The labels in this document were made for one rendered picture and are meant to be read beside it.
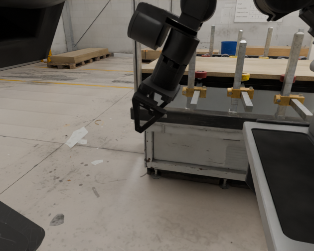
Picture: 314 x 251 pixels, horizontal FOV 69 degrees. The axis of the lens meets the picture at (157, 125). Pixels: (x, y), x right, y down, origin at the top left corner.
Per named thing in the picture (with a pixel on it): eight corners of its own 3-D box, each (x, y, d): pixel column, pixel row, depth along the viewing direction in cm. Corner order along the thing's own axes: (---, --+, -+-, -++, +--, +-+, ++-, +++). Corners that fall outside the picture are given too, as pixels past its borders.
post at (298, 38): (282, 125, 128) (304, 32, 108) (275, 124, 129) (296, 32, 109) (280, 123, 131) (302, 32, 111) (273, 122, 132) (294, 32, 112)
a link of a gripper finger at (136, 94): (119, 128, 45) (135, 86, 41) (131, 115, 52) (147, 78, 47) (149, 144, 45) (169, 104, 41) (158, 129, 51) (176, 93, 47)
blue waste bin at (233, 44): (240, 70, 622) (244, 42, 593) (218, 69, 635) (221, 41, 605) (238, 66, 675) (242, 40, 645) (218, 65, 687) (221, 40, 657)
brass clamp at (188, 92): (205, 98, 130) (206, 89, 128) (182, 96, 133) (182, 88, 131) (206, 95, 136) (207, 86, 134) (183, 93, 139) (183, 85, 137)
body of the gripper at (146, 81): (137, 90, 43) (152, 53, 40) (152, 78, 52) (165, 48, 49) (168, 106, 43) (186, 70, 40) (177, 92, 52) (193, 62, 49)
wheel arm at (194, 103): (196, 111, 110) (197, 103, 109) (189, 111, 111) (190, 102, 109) (202, 88, 149) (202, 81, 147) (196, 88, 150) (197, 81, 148)
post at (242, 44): (234, 128, 135) (247, 41, 115) (228, 127, 136) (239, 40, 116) (233, 125, 138) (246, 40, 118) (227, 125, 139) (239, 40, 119)
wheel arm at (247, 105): (252, 113, 105) (253, 105, 103) (244, 113, 105) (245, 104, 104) (242, 89, 143) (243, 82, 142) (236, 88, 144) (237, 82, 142)
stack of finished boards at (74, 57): (108, 53, 860) (108, 48, 853) (75, 62, 645) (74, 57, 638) (89, 52, 875) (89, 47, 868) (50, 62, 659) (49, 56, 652)
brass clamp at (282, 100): (302, 107, 120) (305, 97, 118) (274, 105, 123) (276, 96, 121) (299, 103, 126) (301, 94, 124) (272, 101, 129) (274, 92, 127)
